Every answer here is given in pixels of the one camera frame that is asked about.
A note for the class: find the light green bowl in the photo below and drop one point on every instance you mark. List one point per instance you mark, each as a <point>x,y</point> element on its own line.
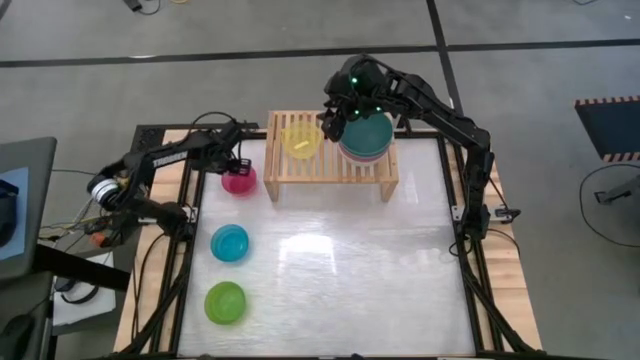
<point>225,303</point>

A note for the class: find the dark blue orange-edged mat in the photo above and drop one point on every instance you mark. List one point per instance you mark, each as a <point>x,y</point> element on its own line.
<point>610,125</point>

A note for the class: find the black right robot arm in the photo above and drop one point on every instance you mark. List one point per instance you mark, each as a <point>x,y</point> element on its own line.
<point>450,122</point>

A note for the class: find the black power adapter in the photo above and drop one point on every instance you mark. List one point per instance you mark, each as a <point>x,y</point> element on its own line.
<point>132,4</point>

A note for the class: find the black bar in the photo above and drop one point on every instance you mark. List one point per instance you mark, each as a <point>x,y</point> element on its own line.
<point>80,267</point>

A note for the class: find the white paper sheet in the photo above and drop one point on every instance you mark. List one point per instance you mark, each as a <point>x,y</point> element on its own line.
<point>85,305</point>

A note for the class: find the pink bowl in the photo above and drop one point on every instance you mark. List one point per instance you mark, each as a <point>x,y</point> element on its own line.
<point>239,184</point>

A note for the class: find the white table mat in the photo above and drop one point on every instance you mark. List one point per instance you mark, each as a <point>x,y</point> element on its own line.
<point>325,270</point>

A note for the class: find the dark teal bowl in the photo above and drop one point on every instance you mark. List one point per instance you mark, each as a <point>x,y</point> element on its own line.
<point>370,135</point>

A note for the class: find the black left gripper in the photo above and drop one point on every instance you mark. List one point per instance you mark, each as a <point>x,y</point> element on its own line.
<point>225,145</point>

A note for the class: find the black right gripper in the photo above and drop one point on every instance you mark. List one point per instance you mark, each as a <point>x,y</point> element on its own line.
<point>362,87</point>

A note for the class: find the orange plug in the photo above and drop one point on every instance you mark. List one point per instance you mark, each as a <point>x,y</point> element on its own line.
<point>97,240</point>

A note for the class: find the black perforated box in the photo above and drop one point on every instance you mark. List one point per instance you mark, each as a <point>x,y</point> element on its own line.
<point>146,137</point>

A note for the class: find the slatted wooden shelf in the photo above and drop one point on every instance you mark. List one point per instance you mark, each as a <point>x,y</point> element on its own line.
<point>325,167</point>

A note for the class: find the grey stand leg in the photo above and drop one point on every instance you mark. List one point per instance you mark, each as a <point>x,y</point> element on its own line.
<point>620,192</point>

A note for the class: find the silver mounting bracket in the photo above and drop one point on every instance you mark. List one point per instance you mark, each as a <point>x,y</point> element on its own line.
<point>458,213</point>

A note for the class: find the cyan bowl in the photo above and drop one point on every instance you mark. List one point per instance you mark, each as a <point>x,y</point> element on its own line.
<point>229,243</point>

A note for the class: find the yellow bowl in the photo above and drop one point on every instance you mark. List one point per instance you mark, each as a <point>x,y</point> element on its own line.
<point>301,140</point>

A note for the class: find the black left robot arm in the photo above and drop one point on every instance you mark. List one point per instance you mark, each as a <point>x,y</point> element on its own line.
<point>165,156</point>

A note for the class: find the black aluminium table frame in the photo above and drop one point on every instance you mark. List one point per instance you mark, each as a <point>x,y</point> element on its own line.
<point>186,280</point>

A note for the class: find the blue-grey bowl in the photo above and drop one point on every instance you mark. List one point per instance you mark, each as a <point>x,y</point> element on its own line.
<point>367,155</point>

